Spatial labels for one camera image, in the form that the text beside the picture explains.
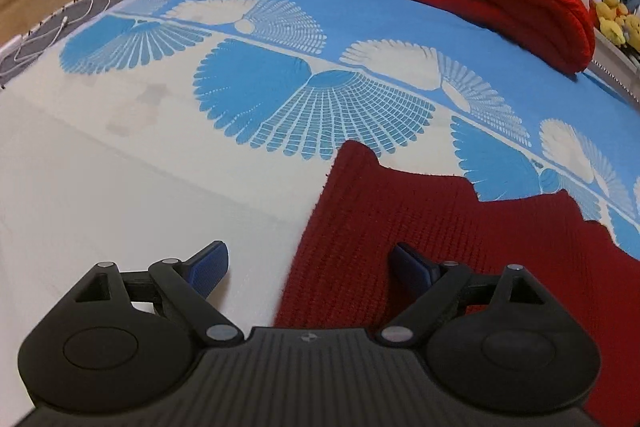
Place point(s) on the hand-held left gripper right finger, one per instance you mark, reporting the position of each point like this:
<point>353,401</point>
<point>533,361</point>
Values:
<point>407,264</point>

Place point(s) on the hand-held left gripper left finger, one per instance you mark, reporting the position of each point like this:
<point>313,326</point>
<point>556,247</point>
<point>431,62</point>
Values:
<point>207,264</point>

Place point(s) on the dark red knit sweater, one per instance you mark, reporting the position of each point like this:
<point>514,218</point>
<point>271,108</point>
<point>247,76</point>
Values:
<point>450,227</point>

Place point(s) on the blue and white printed blanket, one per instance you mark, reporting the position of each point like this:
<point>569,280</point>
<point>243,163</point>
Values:
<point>150,167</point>

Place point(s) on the grey mattress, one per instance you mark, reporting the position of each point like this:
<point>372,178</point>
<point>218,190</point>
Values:
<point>60,27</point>

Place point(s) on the yellow plush toy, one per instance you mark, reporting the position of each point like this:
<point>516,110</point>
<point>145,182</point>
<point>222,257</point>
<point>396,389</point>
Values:
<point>610,12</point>
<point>632,32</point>

